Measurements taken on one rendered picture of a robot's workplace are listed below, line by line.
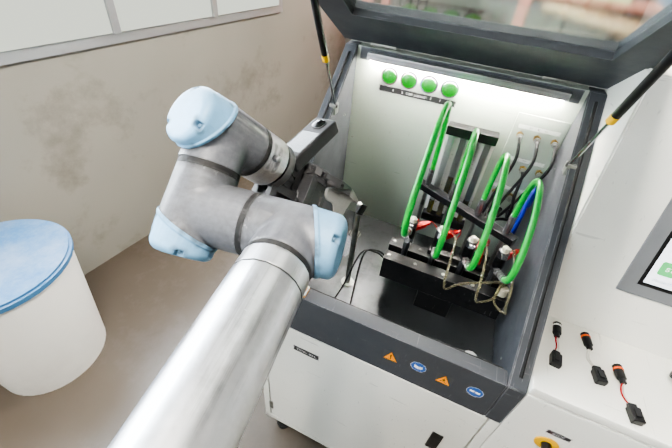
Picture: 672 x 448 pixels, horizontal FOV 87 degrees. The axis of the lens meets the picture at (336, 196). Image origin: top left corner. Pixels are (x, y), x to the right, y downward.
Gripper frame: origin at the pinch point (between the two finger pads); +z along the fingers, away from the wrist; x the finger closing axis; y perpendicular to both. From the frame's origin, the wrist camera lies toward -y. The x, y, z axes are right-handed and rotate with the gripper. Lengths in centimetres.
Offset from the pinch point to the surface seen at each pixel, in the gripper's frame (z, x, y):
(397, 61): 22, -11, -45
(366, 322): 28.7, 2.5, 24.5
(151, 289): 76, -146, 67
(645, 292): 49, 55, -5
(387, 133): 41, -17, -31
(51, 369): 32, -124, 98
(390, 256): 40.2, -1.7, 6.6
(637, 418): 43, 57, 21
